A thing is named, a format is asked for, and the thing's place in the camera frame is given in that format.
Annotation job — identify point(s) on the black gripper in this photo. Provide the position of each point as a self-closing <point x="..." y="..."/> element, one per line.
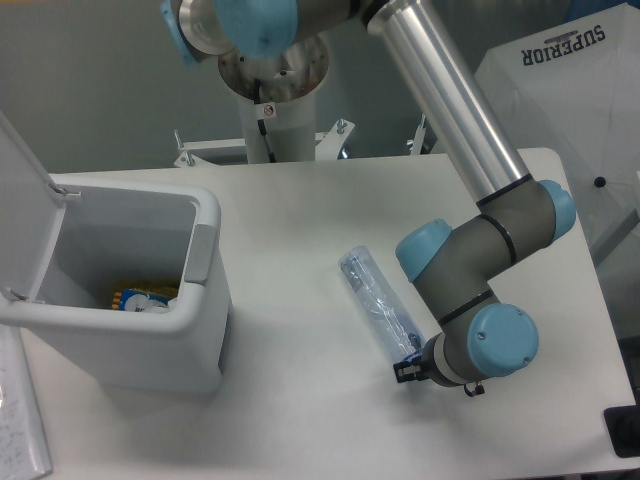
<point x="426" y="369"/>

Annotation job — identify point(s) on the clear plastic bottle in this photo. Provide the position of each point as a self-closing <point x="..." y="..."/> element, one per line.
<point x="384" y="310"/>

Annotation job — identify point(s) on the clear plastic wrapper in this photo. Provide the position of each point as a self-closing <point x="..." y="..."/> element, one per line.
<point x="159" y="307"/>

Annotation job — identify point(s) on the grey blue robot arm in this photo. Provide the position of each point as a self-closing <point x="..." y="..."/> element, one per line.
<point x="450" y="267"/>

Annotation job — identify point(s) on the white plastic trash can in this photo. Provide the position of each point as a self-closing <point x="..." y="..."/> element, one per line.
<point x="123" y="279"/>

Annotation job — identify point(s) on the white trash can lid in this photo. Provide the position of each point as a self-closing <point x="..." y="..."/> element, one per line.
<point x="32" y="211"/>

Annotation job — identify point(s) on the black device at edge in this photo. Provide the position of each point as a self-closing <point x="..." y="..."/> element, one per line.
<point x="623" y="427"/>

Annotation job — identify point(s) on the blue yellow snack package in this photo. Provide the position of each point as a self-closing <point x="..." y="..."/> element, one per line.
<point x="135" y="299"/>

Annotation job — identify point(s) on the white superior umbrella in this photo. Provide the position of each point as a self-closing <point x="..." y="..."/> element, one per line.
<point x="574" y="89"/>

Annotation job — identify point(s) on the white metal base frame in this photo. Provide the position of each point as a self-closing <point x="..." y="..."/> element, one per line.
<point x="328" y="146"/>

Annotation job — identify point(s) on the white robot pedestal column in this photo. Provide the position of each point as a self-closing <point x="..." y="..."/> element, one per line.
<point x="277" y="95"/>

